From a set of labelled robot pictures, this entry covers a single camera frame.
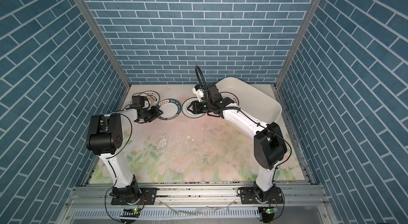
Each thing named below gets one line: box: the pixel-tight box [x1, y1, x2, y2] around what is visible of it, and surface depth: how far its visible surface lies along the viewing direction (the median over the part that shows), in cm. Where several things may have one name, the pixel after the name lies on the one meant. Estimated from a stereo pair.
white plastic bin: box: [215, 76, 283, 125], surface depth 110 cm
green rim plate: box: [156, 98, 182, 121], surface depth 110 cm
